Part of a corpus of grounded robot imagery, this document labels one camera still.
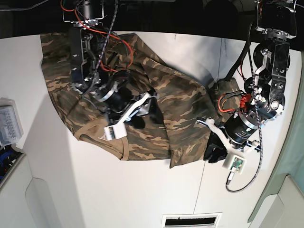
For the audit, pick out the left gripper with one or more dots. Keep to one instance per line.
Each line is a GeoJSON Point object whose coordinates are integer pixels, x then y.
{"type": "Point", "coordinates": [236, 132]}

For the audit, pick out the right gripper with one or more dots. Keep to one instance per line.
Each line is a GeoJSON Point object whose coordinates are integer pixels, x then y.
{"type": "Point", "coordinates": [121, 104]}

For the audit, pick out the camouflage t-shirt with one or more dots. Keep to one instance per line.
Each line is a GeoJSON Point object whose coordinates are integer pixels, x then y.
{"type": "Point", "coordinates": [181, 99]}

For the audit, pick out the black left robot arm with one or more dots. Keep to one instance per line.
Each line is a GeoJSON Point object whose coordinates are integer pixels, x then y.
{"type": "Point", "coordinates": [244, 111]}

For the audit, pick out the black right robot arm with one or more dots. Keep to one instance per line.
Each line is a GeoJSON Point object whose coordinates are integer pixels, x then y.
{"type": "Point", "coordinates": [88, 48]}

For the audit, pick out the white slotted table vent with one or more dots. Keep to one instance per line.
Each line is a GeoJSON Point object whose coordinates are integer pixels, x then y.
{"type": "Point", "coordinates": [206, 220]}

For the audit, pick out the clear plastic screw box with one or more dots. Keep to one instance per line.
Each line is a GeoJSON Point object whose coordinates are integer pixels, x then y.
{"type": "Point", "coordinates": [10, 126]}

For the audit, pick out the grey tray with blue items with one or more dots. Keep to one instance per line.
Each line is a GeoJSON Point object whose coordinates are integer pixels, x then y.
{"type": "Point", "coordinates": [10, 157]}

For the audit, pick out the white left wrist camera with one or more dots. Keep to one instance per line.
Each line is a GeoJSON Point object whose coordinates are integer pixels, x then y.
{"type": "Point", "coordinates": [234, 163]}

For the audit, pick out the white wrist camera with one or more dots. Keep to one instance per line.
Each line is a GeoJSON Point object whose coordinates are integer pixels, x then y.
{"type": "Point", "coordinates": [116, 131]}
{"type": "Point", "coordinates": [234, 163]}

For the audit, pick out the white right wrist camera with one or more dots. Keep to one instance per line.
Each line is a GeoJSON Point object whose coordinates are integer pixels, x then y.
{"type": "Point", "coordinates": [116, 131]}

